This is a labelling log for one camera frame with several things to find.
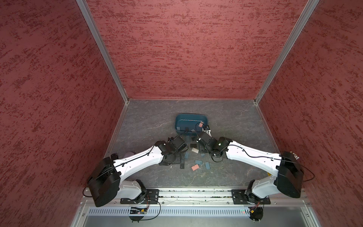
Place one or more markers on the lavender cloth at left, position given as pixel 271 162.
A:
pixel 128 154

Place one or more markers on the aluminium corner post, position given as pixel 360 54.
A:
pixel 297 29
pixel 84 8

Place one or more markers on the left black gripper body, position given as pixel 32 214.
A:
pixel 177 160

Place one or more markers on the perforated cable tray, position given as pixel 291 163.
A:
pixel 172 212

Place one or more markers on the right aluminium corner post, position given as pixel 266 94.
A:
pixel 297 29

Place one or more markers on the aluminium front rail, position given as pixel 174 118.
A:
pixel 216 197

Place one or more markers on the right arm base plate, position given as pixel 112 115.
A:
pixel 243 197

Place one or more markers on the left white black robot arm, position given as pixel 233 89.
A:
pixel 108 179

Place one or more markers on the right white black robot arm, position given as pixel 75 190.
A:
pixel 286 174

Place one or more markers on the left aluminium corner post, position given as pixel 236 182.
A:
pixel 84 8

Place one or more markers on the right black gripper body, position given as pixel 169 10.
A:
pixel 204 148

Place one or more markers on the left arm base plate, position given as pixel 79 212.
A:
pixel 147 196

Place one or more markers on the teal plastic storage box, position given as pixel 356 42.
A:
pixel 184 123

